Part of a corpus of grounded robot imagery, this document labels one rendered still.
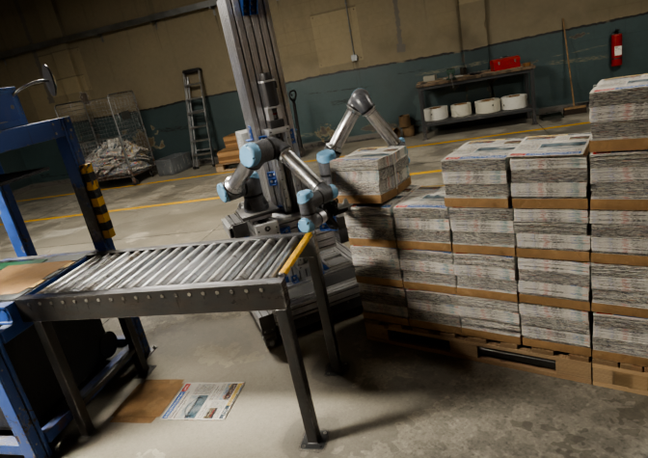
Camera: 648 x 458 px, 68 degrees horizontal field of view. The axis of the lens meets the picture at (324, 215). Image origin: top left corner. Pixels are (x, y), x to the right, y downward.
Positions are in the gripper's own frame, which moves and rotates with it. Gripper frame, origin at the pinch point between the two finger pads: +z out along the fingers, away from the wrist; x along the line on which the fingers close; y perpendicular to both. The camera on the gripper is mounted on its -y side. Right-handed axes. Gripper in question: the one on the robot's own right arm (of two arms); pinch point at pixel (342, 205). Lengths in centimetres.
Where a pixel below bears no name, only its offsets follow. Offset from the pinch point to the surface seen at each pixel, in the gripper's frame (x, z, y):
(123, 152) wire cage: 674, 318, -23
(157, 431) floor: 67, -99, -85
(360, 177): -11.0, 3.5, 13.8
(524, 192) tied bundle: -89, 3, 6
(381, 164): -22.0, 7.5, 19.3
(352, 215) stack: -2.2, 3.8, -7.0
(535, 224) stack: -93, 4, -8
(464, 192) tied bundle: -64, 4, 6
